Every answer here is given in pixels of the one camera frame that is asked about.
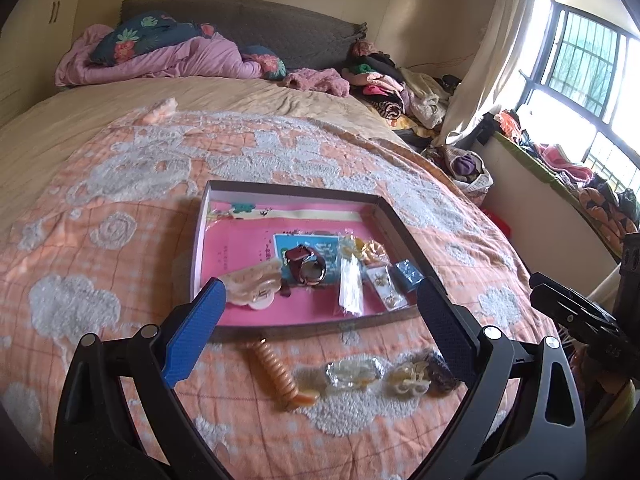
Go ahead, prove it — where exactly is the white flower hair clip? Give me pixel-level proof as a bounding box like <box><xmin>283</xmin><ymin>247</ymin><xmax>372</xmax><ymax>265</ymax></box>
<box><xmin>387</xmin><ymin>361</ymin><xmax>432</xmax><ymax>398</ymax></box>

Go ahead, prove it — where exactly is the clear bag of earrings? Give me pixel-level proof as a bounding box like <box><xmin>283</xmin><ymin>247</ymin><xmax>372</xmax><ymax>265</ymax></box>
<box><xmin>364</xmin><ymin>266</ymin><xmax>408</xmax><ymax>311</ymax></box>

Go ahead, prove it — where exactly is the cream hair claw clip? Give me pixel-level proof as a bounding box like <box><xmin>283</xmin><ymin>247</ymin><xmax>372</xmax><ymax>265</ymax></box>
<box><xmin>219</xmin><ymin>258</ymin><xmax>282</xmax><ymax>311</ymax></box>

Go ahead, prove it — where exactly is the clear hair clip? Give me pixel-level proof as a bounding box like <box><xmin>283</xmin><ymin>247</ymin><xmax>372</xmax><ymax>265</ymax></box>
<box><xmin>324</xmin><ymin>356</ymin><xmax>385</xmax><ymax>391</ymax></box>

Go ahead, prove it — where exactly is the orange spiral hair tie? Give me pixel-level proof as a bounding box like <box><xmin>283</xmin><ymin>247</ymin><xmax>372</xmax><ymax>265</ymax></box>
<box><xmin>245</xmin><ymin>336</ymin><xmax>321</xmax><ymax>411</ymax></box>

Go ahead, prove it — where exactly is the small blue box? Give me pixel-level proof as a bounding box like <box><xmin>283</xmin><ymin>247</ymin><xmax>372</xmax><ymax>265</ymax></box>
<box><xmin>392</xmin><ymin>259</ymin><xmax>424</xmax><ymax>294</ymax></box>

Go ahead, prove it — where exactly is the brown shallow cardboard box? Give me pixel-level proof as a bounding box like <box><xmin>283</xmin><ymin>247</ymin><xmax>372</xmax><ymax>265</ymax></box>
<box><xmin>190</xmin><ymin>181</ymin><xmax>435</xmax><ymax>341</ymax></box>

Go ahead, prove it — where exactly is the orange white patterned quilt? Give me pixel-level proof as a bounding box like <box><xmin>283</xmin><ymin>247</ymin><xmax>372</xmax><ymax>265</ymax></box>
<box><xmin>1</xmin><ymin>100</ymin><xmax>555</xmax><ymax>479</ymax></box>

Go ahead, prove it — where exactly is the floral fabric bag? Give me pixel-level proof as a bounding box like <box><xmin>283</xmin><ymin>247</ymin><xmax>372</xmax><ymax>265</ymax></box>
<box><xmin>421</xmin><ymin>145</ymin><xmax>494</xmax><ymax>207</ymax></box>

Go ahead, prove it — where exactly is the pile of clothes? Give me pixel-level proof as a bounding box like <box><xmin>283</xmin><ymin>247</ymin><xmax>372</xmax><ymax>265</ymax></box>
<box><xmin>342</xmin><ymin>39</ymin><xmax>461</xmax><ymax>139</ymax></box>

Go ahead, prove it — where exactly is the cream curtain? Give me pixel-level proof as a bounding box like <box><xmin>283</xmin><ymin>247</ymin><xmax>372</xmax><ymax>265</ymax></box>
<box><xmin>435</xmin><ymin>0</ymin><xmax>536</xmax><ymax>145</ymax></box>

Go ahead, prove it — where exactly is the window with metal grille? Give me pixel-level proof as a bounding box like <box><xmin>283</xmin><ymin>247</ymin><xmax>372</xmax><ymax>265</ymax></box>
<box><xmin>516</xmin><ymin>0</ymin><xmax>639</xmax><ymax>191</ymax></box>

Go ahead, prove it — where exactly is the pink crumpled blanket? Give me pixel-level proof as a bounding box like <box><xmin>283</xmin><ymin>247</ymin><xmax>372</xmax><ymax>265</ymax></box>
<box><xmin>54</xmin><ymin>24</ymin><xmax>262</xmax><ymax>88</ymax></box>

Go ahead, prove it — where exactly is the pink fuzzy garment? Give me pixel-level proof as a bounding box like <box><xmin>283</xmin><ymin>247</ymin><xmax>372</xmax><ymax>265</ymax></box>
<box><xmin>282</xmin><ymin>68</ymin><xmax>349</xmax><ymax>98</ymax></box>

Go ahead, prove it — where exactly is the dark floral pillow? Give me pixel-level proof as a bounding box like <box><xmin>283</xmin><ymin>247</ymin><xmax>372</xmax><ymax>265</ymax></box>
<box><xmin>89</xmin><ymin>11</ymin><xmax>286</xmax><ymax>80</ymax></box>

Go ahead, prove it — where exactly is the dark grey headboard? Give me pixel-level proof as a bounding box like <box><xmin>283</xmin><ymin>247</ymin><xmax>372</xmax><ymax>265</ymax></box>
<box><xmin>119</xmin><ymin>0</ymin><xmax>368</xmax><ymax>70</ymax></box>

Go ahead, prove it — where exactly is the cream wardrobe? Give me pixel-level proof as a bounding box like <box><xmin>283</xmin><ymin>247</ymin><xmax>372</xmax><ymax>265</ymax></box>
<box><xmin>1</xmin><ymin>0</ymin><xmax>79</xmax><ymax>125</ymax></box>

